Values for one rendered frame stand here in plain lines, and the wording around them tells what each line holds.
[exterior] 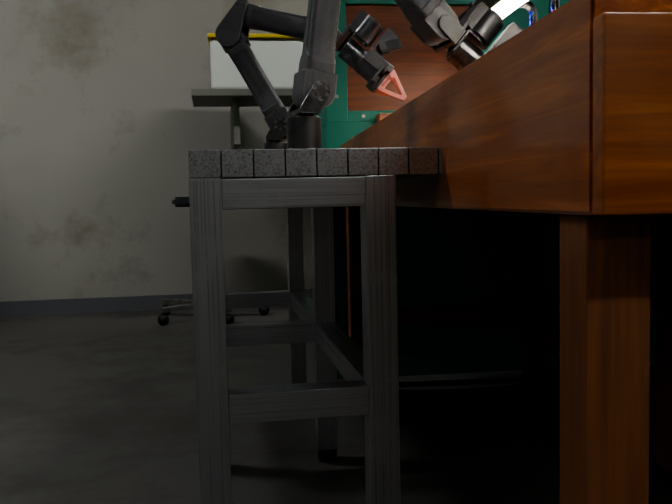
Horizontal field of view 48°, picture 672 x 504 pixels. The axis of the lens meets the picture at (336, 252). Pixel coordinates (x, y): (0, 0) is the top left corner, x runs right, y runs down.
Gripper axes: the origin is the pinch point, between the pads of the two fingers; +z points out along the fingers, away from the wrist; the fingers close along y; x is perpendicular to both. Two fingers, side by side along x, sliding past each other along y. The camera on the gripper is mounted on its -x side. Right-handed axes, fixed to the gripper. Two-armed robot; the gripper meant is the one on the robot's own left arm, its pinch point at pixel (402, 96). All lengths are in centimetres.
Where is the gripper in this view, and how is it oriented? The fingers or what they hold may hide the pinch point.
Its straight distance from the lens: 198.5
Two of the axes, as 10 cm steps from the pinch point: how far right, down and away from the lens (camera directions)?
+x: -6.3, 7.8, -0.1
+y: -1.1, -0.7, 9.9
